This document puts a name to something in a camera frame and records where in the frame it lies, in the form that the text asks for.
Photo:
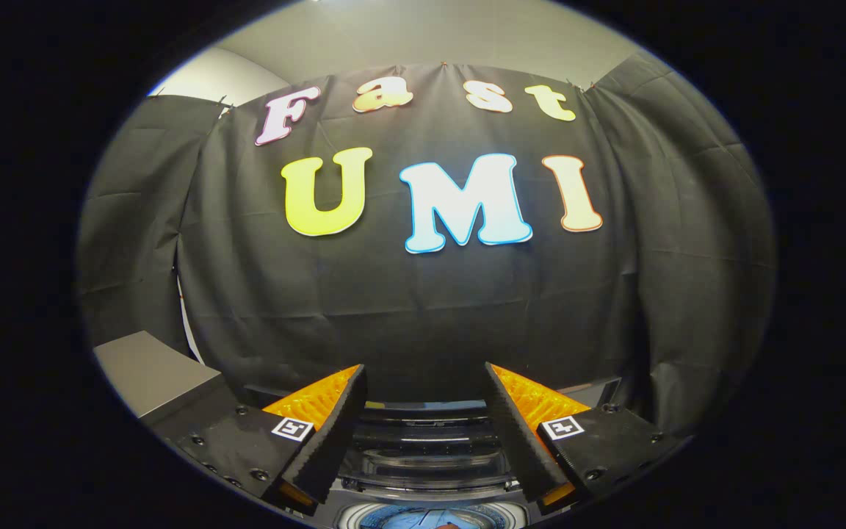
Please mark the grey cabinet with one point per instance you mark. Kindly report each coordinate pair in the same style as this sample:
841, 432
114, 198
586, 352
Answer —
144, 367

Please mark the black backdrop cloth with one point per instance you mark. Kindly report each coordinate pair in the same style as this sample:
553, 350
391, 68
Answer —
430, 316

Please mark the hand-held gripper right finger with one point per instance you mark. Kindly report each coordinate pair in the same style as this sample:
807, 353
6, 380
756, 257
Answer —
515, 433

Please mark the light blue polo shirt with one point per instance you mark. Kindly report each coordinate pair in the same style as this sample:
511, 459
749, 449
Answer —
412, 520

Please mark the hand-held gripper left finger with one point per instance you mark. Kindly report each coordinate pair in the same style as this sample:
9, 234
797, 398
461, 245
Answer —
335, 433

